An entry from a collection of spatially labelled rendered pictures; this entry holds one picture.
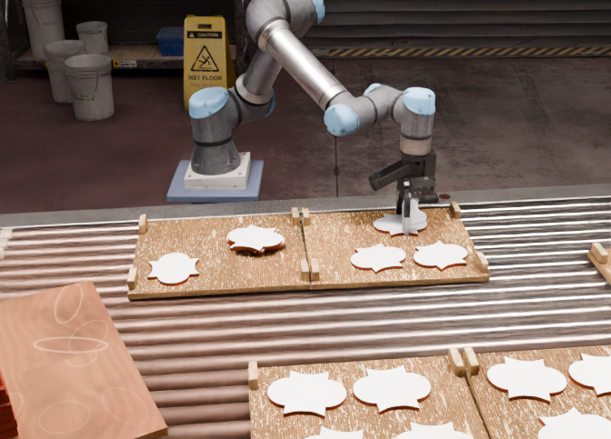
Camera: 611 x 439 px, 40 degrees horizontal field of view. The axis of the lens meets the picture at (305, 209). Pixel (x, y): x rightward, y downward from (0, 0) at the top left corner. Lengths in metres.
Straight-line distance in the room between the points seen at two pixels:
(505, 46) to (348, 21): 1.25
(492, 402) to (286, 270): 0.61
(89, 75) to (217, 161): 3.14
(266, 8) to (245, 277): 0.69
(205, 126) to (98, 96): 3.19
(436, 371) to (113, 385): 0.61
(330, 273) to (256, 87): 0.74
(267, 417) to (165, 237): 0.73
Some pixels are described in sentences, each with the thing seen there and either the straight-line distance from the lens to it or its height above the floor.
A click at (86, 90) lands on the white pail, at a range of 5.60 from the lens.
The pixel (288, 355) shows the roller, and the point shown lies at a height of 0.92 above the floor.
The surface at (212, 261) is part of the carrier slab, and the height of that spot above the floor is 0.94.
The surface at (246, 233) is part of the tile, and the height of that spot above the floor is 0.97.
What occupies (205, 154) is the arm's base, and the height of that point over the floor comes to 0.97.
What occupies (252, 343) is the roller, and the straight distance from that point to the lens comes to 1.75.
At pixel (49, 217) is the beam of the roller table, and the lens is 2.35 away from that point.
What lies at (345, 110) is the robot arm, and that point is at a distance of 1.96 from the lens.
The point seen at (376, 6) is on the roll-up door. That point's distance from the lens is 6.69.
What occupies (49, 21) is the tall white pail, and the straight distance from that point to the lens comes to 6.58.
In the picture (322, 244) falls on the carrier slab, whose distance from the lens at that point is 2.06.
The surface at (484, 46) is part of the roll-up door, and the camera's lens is 6.87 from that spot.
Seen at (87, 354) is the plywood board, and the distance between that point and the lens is 1.57.
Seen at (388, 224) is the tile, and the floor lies 0.95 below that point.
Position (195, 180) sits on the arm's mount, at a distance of 2.50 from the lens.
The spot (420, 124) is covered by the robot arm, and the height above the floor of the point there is 1.23.
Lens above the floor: 1.94
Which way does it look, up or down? 27 degrees down
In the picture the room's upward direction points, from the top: 1 degrees counter-clockwise
